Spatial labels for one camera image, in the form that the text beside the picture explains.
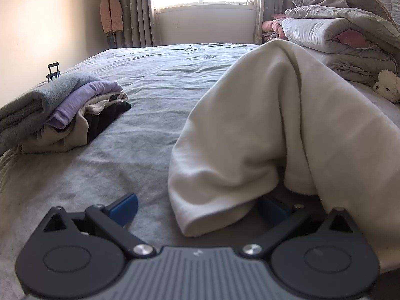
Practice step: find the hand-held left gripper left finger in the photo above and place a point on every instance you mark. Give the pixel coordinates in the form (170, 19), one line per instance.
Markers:
(125, 207)

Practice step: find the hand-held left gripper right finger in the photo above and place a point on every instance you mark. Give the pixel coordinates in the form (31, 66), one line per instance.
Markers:
(271, 210)

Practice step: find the white long-sleeve shirt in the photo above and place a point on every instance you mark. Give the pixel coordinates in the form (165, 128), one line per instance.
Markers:
(281, 115)

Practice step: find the folded black garment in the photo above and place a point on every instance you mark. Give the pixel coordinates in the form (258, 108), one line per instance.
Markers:
(103, 120)

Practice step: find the folded lilac garment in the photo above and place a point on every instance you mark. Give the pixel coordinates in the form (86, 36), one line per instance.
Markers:
(84, 95)

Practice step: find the bed with grey sheet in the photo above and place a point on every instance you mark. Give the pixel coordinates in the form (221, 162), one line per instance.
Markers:
(156, 84)

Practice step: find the folded grey garment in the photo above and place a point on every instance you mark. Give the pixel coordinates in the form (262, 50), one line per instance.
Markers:
(28, 109)

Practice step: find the dark hanging garment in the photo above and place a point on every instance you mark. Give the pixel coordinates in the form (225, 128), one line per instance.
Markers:
(111, 39)

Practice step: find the white plush toy dog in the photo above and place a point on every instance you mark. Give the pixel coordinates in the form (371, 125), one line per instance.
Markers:
(389, 86)

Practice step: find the pink crumpled cloth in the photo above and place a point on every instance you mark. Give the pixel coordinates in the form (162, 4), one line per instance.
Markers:
(271, 26)

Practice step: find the folded grey duvet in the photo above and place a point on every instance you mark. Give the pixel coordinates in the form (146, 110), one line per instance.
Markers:
(315, 31)

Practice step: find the grey star-print curtain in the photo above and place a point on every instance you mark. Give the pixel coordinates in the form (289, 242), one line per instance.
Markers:
(270, 0)
(134, 12)

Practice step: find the hanging orange-pink jacket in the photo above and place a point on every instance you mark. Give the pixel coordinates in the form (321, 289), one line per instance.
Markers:
(111, 9)

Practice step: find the grey quilted headboard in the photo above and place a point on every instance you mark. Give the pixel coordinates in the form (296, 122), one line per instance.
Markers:
(389, 1)

